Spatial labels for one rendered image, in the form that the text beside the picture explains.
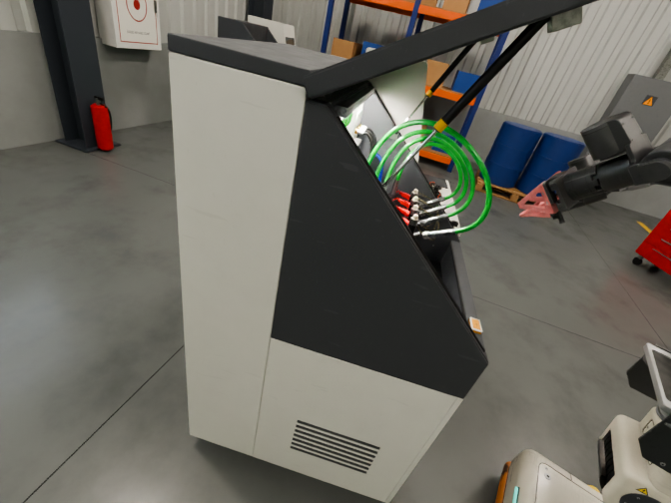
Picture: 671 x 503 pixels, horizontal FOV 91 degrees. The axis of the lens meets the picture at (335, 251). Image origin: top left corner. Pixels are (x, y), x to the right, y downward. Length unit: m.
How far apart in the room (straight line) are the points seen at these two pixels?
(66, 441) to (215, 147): 1.43
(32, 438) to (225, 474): 0.77
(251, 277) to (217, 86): 0.45
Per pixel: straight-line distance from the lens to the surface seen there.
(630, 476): 1.27
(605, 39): 7.79
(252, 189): 0.77
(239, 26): 4.69
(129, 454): 1.77
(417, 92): 1.36
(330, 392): 1.13
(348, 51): 6.58
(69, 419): 1.92
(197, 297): 1.04
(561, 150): 5.89
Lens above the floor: 1.56
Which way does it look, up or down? 32 degrees down
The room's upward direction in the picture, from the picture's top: 14 degrees clockwise
